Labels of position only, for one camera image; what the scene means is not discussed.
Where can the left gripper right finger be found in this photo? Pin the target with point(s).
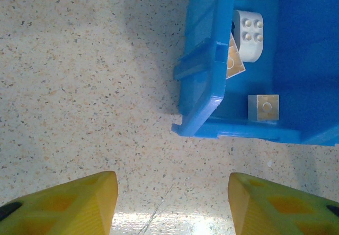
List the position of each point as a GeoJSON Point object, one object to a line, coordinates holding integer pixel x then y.
{"type": "Point", "coordinates": [278, 211]}

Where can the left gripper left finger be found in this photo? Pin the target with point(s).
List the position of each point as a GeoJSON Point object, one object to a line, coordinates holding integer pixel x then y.
{"type": "Point", "coordinates": [66, 211]}

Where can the small white lego brick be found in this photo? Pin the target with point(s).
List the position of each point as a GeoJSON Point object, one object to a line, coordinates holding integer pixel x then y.
{"type": "Point", "coordinates": [263, 108]}

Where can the cream long lego brick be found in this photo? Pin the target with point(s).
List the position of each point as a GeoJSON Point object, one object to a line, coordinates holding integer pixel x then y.
{"type": "Point", "coordinates": [234, 63]}

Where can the white rounded lego brick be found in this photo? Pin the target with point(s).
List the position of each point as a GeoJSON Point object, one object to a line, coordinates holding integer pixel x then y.
{"type": "Point", "coordinates": [250, 47]}

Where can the blue three-compartment bin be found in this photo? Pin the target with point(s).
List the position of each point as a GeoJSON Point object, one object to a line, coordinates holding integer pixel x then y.
{"type": "Point", "coordinates": [304, 60]}

